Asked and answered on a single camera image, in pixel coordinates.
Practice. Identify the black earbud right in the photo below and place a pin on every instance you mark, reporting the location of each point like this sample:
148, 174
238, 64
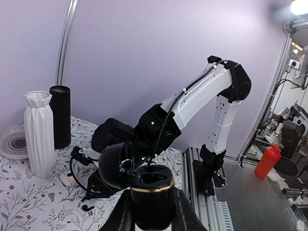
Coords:
87, 208

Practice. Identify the red shaker bottle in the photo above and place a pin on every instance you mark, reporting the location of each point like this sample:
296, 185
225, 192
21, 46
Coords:
270, 158

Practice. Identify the grey patterned plate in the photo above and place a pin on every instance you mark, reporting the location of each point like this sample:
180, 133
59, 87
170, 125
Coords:
13, 143

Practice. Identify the black round earbud case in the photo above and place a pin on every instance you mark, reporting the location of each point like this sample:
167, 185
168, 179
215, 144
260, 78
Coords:
152, 187

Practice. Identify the black cylinder tube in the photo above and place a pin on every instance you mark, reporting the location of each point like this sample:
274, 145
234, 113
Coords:
61, 107

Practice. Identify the right metal corner post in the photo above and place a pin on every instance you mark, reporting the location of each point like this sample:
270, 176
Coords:
64, 39

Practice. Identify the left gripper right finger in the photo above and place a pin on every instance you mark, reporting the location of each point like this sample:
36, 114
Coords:
185, 218

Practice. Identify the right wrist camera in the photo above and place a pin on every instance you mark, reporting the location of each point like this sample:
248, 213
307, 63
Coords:
82, 158

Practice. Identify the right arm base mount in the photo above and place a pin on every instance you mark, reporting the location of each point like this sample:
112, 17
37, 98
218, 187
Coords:
205, 170

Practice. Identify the floral table mat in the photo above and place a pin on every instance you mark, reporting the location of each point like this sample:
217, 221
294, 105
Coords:
29, 203

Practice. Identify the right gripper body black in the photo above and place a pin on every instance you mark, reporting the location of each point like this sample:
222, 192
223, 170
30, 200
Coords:
97, 187

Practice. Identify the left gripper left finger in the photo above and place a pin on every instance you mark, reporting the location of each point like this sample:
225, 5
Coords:
120, 218

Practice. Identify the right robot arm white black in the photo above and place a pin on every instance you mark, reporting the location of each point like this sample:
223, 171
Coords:
223, 80

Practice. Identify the white ribbed vase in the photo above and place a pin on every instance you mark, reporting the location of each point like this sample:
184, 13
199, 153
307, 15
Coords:
38, 122

